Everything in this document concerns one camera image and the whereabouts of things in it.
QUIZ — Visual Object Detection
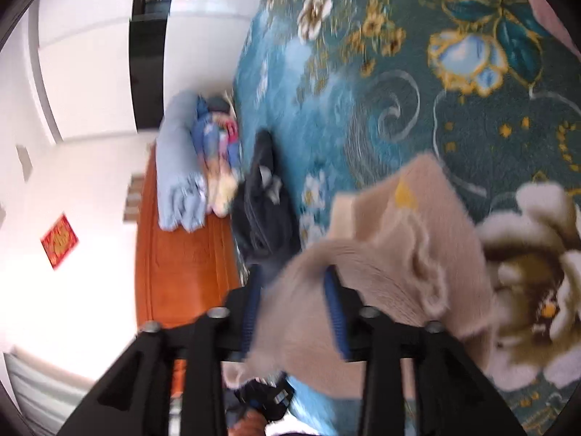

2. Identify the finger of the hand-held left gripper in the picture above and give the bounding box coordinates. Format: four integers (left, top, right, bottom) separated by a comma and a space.
236, 375, 296, 423

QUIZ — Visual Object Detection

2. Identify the dark grey garment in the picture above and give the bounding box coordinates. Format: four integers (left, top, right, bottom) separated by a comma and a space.
231, 129, 302, 264

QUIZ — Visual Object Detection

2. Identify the beige fuzzy sweater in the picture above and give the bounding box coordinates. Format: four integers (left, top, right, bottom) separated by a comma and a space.
222, 152, 497, 400

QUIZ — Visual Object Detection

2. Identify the red wall decoration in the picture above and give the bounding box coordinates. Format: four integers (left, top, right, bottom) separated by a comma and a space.
41, 213, 79, 270

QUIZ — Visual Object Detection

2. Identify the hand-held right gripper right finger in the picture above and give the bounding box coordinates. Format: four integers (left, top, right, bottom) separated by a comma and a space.
324, 265, 527, 436

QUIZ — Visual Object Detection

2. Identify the wall switch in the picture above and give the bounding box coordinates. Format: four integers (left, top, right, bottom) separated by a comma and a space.
16, 145, 32, 180

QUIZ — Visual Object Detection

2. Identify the teal floral blanket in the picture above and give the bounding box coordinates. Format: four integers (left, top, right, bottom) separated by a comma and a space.
231, 0, 581, 436

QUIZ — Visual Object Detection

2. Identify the wooden headboard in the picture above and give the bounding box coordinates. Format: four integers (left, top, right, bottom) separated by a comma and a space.
135, 143, 250, 400

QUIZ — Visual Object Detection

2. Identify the folded light blue quilt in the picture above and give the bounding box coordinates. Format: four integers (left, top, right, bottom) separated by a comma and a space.
157, 91, 210, 232

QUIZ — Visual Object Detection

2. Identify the white and black wardrobe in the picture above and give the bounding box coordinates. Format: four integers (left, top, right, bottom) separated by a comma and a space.
27, 0, 273, 146

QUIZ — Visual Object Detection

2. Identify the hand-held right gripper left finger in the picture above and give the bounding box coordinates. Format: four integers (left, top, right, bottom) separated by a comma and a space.
57, 263, 265, 436

